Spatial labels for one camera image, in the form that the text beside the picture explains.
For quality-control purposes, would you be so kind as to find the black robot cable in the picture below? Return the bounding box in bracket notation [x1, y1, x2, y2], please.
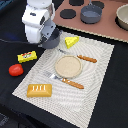
[0, 37, 33, 45]

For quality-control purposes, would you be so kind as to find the yellow toy cheese wedge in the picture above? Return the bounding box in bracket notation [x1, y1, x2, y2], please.
[65, 36, 79, 48]

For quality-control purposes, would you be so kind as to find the round beige toy plate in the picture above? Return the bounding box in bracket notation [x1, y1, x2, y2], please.
[55, 55, 82, 78]

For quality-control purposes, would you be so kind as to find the grey toy pot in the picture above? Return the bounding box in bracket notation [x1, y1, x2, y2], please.
[41, 28, 61, 49]

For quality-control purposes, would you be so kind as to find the yellow toy butter box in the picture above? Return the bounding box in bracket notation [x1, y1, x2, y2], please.
[18, 51, 37, 63]

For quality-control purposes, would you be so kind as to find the orange toy bread loaf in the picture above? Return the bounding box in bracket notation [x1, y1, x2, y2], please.
[27, 84, 52, 97]

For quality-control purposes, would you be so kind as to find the black stove burner disc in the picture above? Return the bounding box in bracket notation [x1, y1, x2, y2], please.
[60, 9, 76, 19]

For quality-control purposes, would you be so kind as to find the beige bowl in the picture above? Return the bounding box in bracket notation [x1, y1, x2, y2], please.
[116, 4, 128, 31]

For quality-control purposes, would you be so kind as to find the red toy tomato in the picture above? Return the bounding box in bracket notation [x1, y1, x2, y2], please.
[9, 64, 24, 76]

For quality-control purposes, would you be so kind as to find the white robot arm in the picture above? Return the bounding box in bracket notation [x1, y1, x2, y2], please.
[22, 0, 56, 44]

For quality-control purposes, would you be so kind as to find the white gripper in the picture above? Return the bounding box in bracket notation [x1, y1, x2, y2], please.
[24, 18, 58, 46]

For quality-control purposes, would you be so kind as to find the beige woven placemat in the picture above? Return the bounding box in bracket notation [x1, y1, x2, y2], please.
[13, 32, 114, 128]

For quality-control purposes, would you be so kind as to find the grey toy saucepan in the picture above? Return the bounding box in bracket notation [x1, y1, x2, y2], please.
[80, 2, 102, 24]

